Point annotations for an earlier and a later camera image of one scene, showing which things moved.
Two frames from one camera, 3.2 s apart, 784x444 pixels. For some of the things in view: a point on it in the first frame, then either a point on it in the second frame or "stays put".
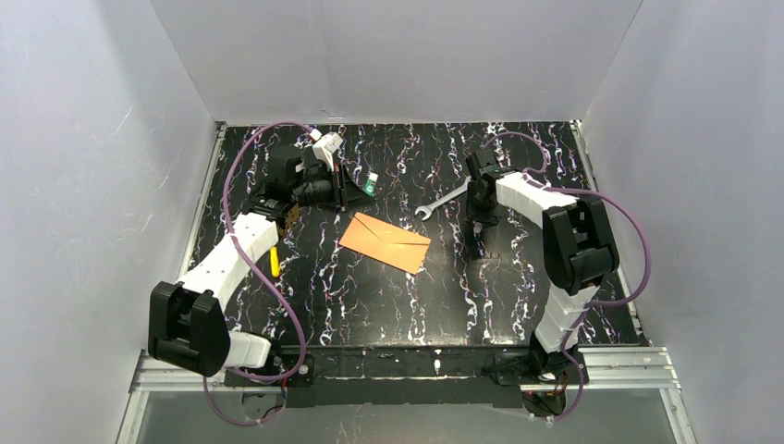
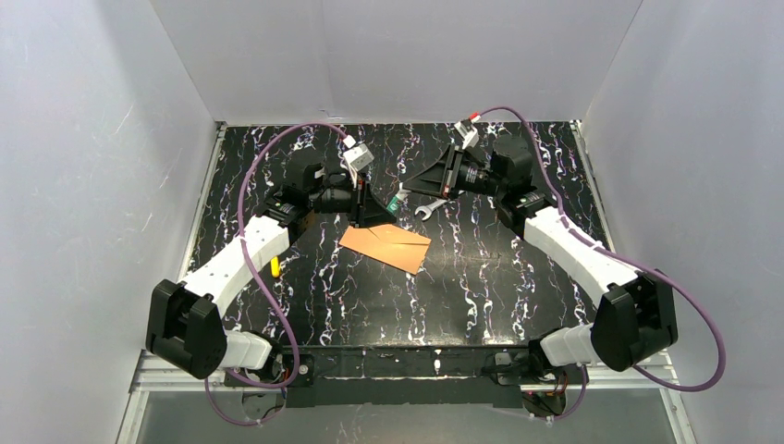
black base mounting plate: (402, 376) stays put
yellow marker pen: (275, 264) stays put
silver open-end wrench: (428, 208) stays put
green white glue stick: (370, 187) to (394, 205)
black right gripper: (477, 216) to (452, 178)
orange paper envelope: (390, 244) stays put
